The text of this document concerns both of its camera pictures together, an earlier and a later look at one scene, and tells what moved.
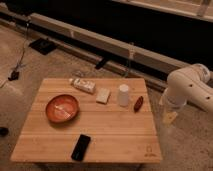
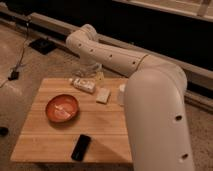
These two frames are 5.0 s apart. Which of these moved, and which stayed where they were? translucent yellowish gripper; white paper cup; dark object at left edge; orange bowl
Moved: translucent yellowish gripper
Stayed: white paper cup; orange bowl; dark object at left edge
